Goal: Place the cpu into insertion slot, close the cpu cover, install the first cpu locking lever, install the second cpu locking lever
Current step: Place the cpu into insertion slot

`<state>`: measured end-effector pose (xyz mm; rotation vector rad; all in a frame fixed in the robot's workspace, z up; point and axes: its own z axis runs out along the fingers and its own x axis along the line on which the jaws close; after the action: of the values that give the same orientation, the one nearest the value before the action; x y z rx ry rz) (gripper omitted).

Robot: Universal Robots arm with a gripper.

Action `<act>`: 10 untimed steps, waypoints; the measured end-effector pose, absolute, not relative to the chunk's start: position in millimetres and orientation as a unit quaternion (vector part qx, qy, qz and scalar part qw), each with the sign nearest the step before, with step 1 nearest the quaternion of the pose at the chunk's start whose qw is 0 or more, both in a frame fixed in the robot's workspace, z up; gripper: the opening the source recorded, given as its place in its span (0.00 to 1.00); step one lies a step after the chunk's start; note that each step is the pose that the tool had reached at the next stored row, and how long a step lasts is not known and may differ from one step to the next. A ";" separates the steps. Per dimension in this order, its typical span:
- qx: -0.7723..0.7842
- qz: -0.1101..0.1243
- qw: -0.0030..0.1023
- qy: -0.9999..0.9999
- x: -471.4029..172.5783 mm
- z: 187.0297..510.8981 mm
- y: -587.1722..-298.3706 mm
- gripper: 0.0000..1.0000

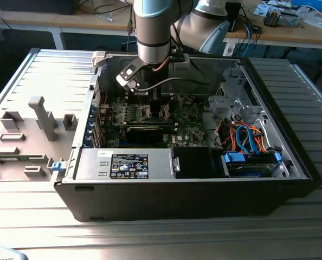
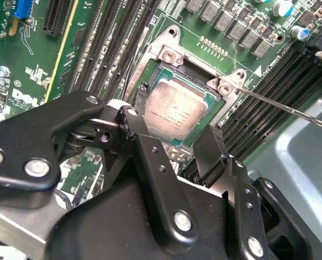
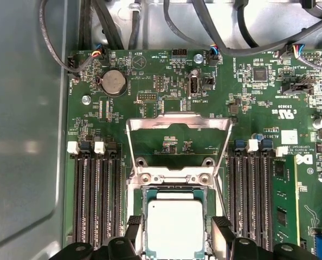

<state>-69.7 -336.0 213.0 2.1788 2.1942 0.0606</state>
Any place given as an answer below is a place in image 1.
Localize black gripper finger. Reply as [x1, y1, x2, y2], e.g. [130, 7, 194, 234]
[149, 90, 163, 119]

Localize metal socket cover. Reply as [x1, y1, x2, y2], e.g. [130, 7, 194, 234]
[162, 94, 184, 119]

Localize CPU socket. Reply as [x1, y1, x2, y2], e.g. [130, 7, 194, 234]
[141, 105, 172, 121]

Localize black graphics card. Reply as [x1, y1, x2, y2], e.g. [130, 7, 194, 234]
[119, 125, 166, 144]

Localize green motherboard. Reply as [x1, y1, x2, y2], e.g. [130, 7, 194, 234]
[106, 93, 209, 148]

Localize metal drive cage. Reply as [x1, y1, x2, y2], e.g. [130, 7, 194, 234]
[207, 67, 267, 122]

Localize silver power supply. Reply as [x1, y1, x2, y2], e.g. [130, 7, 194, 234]
[74, 148, 178, 181]

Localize hard disk in blue carrier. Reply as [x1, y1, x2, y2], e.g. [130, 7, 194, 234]
[221, 150, 283, 179]

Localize black PC case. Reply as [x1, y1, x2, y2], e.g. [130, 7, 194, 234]
[54, 50, 322, 223]

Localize black upright box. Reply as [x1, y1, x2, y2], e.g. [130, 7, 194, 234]
[226, 0, 243, 33]

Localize blue case latch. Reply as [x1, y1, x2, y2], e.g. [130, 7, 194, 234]
[51, 161, 66, 173]

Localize grey parts rack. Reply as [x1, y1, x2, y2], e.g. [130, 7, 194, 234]
[0, 96, 80, 182]

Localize black heat sink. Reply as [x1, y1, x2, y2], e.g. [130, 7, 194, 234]
[263, 7, 282, 27]

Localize wooden desk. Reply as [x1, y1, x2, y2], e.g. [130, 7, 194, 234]
[222, 0, 322, 51]
[0, 0, 137, 51]

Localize black flat device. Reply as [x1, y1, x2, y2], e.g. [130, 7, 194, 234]
[0, 0, 78, 16]

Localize grey metal drive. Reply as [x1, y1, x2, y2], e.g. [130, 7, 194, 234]
[279, 9, 300, 27]

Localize green RAM stick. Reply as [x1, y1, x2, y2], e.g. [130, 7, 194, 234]
[0, 155, 31, 163]

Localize blue box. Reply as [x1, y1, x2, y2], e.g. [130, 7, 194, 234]
[291, 0, 322, 11]

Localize white paper sheets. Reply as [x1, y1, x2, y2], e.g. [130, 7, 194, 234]
[299, 6, 322, 29]

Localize grey device with lettering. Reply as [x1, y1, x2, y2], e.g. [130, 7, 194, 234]
[0, 245, 29, 260]

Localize thick black camera cable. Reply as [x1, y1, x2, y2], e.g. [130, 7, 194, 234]
[136, 77, 212, 92]

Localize black faced wrist camera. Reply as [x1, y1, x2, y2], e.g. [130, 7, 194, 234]
[115, 63, 140, 90]

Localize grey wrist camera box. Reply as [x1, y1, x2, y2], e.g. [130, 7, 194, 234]
[171, 53, 191, 72]

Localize red wire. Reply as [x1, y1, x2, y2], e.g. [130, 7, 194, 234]
[100, 90, 110, 107]

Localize black cable with metal plug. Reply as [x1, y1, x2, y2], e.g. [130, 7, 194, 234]
[125, 0, 136, 52]

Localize blue wire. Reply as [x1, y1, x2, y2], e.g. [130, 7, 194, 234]
[234, 123, 258, 155]

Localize orange wire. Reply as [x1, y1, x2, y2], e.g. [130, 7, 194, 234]
[229, 121, 271, 154]

